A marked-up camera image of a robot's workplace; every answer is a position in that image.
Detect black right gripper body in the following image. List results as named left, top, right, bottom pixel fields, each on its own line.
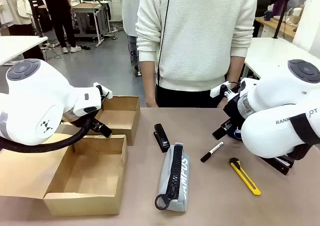
left=223, top=95, right=247, bottom=137

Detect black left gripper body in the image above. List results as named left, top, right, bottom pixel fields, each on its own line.
left=87, top=117, right=105, bottom=136

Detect small cardboard box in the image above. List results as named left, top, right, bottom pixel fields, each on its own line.
left=95, top=95, right=141, bottom=147

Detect black white marker pen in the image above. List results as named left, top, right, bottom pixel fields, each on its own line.
left=200, top=141, right=225, bottom=164

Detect large cardboard box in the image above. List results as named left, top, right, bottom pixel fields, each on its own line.
left=0, top=124, right=129, bottom=217

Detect yellow utility knife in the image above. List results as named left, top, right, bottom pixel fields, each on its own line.
left=228, top=157, right=262, bottom=197

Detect grey campus pencil case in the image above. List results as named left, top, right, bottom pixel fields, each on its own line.
left=154, top=142, right=192, bottom=213

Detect black stapler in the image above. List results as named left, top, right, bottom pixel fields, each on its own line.
left=153, top=123, right=171, bottom=154
left=259, top=153, right=295, bottom=176

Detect person's left forearm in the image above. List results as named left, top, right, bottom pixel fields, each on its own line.
left=225, top=55, right=248, bottom=87

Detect person's right forearm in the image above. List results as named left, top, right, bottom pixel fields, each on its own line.
left=138, top=60, right=159, bottom=104

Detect person's right hand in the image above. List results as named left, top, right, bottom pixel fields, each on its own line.
left=145, top=95, right=159, bottom=109

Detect black trousers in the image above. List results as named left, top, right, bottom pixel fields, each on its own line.
left=154, top=83, right=227, bottom=109

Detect white table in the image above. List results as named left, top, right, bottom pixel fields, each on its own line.
left=242, top=37, right=320, bottom=81
left=0, top=35, right=49, bottom=67

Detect white knit sweater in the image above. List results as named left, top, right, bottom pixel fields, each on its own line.
left=135, top=0, right=261, bottom=92

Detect wooden desk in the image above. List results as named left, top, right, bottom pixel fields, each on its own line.
left=254, top=15, right=301, bottom=40

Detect black slanted pole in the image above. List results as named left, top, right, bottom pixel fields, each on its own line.
left=273, top=0, right=294, bottom=40

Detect white jug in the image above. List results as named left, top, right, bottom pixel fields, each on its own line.
left=292, top=7, right=304, bottom=25

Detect wooden top workbench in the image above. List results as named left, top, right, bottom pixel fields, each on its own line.
left=70, top=2, right=118, bottom=48

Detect person in white top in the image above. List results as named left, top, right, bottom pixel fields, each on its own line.
left=121, top=0, right=142, bottom=77

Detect person in black clothes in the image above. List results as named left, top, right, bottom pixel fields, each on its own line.
left=38, top=0, right=82, bottom=54

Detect black stand pole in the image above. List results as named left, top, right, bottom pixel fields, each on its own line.
left=24, top=0, right=45, bottom=38

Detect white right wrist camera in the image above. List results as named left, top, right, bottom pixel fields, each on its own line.
left=209, top=80, right=231, bottom=98

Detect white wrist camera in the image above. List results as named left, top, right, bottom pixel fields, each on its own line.
left=93, top=82, right=113, bottom=100
left=209, top=80, right=231, bottom=98

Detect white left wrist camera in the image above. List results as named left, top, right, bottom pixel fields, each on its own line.
left=93, top=82, right=113, bottom=100

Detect black braided cable sleeve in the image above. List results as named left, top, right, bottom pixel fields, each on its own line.
left=0, top=117, right=94, bottom=154

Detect black neck cord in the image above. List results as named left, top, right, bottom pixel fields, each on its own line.
left=156, top=0, right=174, bottom=85

